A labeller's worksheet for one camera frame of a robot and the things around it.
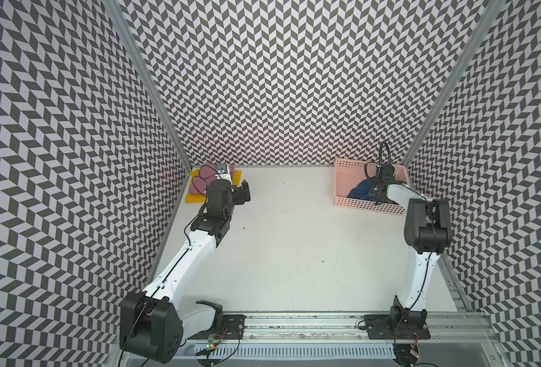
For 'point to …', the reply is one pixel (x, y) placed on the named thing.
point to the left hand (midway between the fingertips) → (232, 183)
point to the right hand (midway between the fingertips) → (380, 194)
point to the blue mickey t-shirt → (361, 190)
